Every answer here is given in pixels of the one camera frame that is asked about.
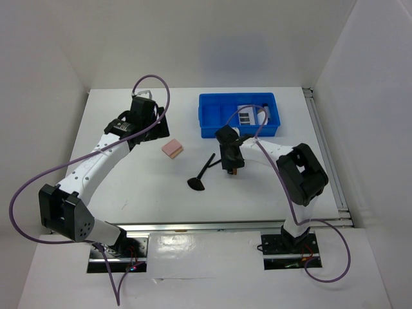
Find black fan makeup brush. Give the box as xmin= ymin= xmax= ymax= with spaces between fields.
xmin=187 ymin=153 xmax=216 ymax=191

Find small clear bottle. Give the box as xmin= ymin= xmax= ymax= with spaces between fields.
xmin=263 ymin=103 xmax=271 ymax=122

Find slim black makeup brush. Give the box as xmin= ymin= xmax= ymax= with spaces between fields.
xmin=208 ymin=160 xmax=221 ymax=168

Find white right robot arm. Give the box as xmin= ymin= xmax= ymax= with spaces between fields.
xmin=215 ymin=125 xmax=328 ymax=252

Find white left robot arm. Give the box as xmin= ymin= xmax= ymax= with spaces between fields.
xmin=39 ymin=91 xmax=170 ymax=257

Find blue plastic organizer bin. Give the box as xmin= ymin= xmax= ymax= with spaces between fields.
xmin=198 ymin=93 xmax=281 ymax=138

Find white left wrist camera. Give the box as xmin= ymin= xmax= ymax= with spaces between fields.
xmin=131 ymin=89 xmax=153 ymax=99

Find aluminium right side rail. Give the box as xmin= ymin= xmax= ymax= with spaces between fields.
xmin=302 ymin=88 xmax=354 ymax=228

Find aluminium rail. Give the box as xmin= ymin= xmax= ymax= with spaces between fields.
xmin=302 ymin=88 xmax=354 ymax=228
xmin=51 ymin=218 xmax=355 ymax=236

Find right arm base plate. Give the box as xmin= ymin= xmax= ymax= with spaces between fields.
xmin=256 ymin=232 xmax=323 ymax=270

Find aluminium front rail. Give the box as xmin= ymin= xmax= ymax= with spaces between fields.
xmin=51 ymin=218 xmax=355 ymax=236

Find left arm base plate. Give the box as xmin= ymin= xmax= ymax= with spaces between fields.
xmin=86 ymin=233 xmax=149 ymax=274

